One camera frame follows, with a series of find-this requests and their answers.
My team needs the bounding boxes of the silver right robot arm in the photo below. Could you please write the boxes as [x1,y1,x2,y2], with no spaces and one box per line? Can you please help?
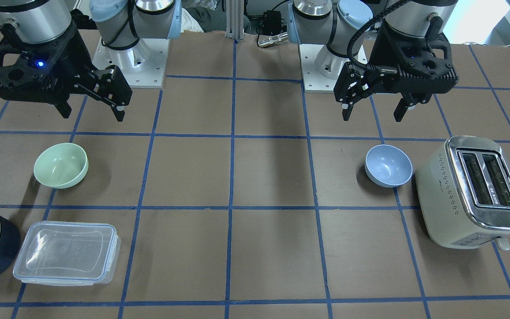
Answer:
[0,0,182,122]

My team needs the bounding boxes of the green bowl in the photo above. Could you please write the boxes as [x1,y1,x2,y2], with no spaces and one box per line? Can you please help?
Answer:
[34,143,89,189]

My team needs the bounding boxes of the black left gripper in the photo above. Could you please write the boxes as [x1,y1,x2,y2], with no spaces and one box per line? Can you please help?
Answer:
[333,18,459,122]

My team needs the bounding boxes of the clear plastic food container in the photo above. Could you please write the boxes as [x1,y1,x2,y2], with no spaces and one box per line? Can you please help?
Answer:
[13,221,121,287]

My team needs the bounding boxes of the cream and chrome toaster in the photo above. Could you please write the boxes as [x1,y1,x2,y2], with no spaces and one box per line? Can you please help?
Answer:
[415,136,510,251]

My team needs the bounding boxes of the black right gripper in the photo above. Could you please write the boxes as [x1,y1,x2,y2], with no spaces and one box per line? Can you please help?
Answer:
[0,21,133,122]

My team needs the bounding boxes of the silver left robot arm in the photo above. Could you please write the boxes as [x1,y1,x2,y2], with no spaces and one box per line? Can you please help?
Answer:
[287,0,459,122]

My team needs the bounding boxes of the blue bowl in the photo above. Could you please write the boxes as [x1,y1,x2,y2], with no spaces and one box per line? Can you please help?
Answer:
[364,144,413,188]

